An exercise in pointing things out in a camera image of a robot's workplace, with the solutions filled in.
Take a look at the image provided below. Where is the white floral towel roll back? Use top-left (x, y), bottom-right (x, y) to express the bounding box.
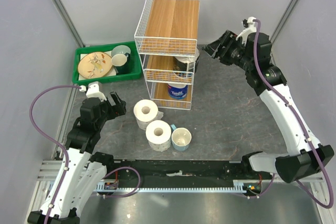
top-left (133, 99), bottom-right (164, 131)

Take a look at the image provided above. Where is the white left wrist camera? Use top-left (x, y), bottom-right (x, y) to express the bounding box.
top-left (86, 81), bottom-right (107, 101)

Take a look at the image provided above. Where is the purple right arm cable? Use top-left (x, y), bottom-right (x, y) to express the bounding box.
top-left (253, 19), bottom-right (332, 209)

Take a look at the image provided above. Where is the floral ceramic plate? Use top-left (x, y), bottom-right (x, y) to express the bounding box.
top-left (78, 52), bottom-right (113, 78)

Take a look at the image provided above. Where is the white wire three-tier shelf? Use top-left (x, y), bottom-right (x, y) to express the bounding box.
top-left (134, 0), bottom-right (200, 110)

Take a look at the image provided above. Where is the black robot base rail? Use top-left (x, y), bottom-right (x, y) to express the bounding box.
top-left (90, 152), bottom-right (271, 191)

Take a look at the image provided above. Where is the cream interior mug in bin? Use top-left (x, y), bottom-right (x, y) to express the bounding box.
top-left (111, 54), bottom-right (128, 67)

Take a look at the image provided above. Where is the teal ceramic mug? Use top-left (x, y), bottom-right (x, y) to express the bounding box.
top-left (111, 45), bottom-right (131, 74)

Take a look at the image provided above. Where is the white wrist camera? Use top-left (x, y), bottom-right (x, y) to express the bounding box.
top-left (86, 81), bottom-right (107, 101)
top-left (236, 17), bottom-right (257, 45)

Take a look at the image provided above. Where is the black towel roll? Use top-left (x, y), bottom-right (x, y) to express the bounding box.
top-left (173, 52), bottom-right (200, 78)

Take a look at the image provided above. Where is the light blue cup on table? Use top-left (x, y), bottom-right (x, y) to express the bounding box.
top-left (171, 124), bottom-right (192, 152)

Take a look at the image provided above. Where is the white floral towel roll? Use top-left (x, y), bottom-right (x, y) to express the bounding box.
top-left (145, 120), bottom-right (172, 152)
top-left (133, 99), bottom-right (164, 131)

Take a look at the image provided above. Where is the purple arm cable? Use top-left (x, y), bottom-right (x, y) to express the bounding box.
top-left (28, 84), bottom-right (86, 224)
top-left (253, 19), bottom-right (332, 209)

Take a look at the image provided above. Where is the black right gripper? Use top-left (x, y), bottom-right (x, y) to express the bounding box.
top-left (202, 29), bottom-right (254, 71)

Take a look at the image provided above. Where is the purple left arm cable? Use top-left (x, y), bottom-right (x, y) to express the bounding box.
top-left (28, 84), bottom-right (86, 224)

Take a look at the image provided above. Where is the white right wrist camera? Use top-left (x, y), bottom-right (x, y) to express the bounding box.
top-left (236, 17), bottom-right (257, 45)

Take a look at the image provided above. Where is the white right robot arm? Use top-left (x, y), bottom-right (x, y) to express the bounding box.
top-left (202, 30), bottom-right (334, 183)

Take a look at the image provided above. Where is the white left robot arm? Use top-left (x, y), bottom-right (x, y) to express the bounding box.
top-left (27, 92), bottom-right (126, 223)

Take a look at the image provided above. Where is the green plastic bin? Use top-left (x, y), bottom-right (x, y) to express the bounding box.
top-left (72, 41), bottom-right (142, 85)

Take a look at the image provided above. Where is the white floral towel roll front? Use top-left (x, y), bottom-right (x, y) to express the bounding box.
top-left (145, 120), bottom-right (172, 152)

